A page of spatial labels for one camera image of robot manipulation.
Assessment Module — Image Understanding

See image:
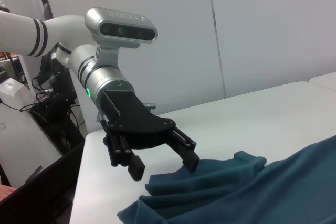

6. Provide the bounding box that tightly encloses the white cabinet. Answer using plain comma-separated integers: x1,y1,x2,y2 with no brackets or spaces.
0,102,64,189

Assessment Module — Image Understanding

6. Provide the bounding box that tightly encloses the white plastic device box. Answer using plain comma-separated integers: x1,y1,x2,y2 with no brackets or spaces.
0,77,36,111

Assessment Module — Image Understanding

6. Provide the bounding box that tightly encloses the white shelf frame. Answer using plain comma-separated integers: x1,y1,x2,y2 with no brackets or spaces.
0,52,30,88

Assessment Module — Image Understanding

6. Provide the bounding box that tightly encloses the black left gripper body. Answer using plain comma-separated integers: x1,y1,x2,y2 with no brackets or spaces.
100,90,177,150

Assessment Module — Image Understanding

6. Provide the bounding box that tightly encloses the teal t-shirt with beige print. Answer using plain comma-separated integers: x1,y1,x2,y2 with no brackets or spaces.
117,134,336,224

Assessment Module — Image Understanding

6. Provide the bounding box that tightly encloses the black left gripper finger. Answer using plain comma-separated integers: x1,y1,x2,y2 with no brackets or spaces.
165,126,201,173
103,126,146,182

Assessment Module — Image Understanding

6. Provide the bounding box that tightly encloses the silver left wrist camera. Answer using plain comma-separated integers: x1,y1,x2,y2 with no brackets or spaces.
84,7,159,67

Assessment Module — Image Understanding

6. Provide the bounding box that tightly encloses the black monitor screen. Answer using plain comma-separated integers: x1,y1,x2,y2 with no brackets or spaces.
0,140,86,224

